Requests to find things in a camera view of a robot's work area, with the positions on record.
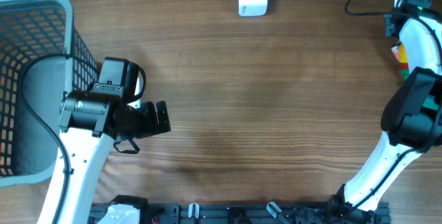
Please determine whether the red yellow sauce bottle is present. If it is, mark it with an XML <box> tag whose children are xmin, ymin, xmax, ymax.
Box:
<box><xmin>397</xmin><ymin>44</ymin><xmax>410</xmax><ymax>80</ymax></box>

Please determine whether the red white small box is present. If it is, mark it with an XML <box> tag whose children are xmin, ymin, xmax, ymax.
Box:
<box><xmin>392</xmin><ymin>46</ymin><xmax>400</xmax><ymax>62</ymax></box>

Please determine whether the green snack bag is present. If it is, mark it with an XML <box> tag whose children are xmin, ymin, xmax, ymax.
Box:
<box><xmin>423</xmin><ymin>95</ymin><xmax>439</xmax><ymax>111</ymax></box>

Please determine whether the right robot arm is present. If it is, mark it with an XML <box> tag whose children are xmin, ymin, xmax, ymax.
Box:
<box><xmin>341</xmin><ymin>0</ymin><xmax>441</xmax><ymax>218</ymax></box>

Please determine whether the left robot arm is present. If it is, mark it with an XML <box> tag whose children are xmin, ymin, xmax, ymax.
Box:
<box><xmin>38</xmin><ymin>57</ymin><xmax>171</xmax><ymax>223</ymax></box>

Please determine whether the grey plastic mesh basket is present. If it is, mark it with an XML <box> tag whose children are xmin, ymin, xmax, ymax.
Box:
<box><xmin>1</xmin><ymin>0</ymin><xmax>98</xmax><ymax>187</ymax></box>

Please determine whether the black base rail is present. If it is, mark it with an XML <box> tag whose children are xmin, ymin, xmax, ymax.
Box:
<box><xmin>88</xmin><ymin>194</ymin><xmax>393</xmax><ymax>224</ymax></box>

